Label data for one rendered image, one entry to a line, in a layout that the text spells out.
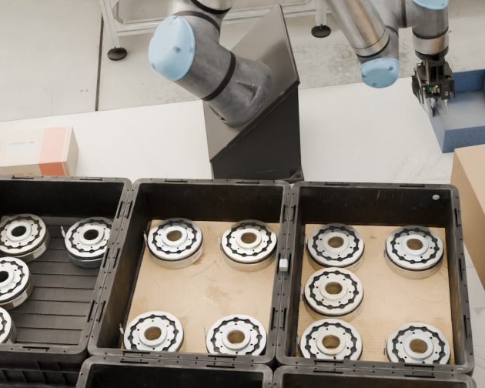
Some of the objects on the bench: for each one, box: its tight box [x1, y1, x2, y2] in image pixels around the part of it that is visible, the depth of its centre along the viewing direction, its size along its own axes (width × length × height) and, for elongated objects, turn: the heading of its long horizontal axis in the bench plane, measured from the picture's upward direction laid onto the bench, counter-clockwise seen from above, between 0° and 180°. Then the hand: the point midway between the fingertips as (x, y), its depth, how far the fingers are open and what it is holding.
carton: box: [0, 126, 79, 176], centre depth 199 cm, size 16×12×8 cm
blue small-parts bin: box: [429, 68, 485, 153], centre depth 200 cm, size 20×15×7 cm
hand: (433, 109), depth 199 cm, fingers closed
